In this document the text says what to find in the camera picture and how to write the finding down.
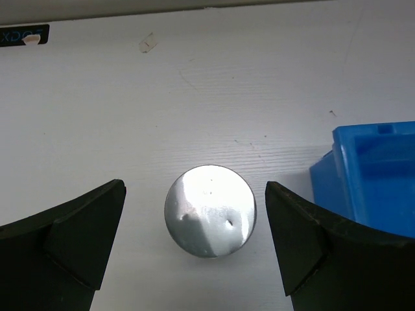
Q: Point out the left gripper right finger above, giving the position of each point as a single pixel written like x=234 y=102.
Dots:
x=328 y=262

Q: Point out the blue plastic divided bin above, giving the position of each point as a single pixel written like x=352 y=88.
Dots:
x=368 y=176

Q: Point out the white shaker silver cap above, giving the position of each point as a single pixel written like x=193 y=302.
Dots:
x=210 y=211

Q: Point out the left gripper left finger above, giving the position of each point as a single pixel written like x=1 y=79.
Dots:
x=56 y=259

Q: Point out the left black corner label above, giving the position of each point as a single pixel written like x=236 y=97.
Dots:
x=25 y=35

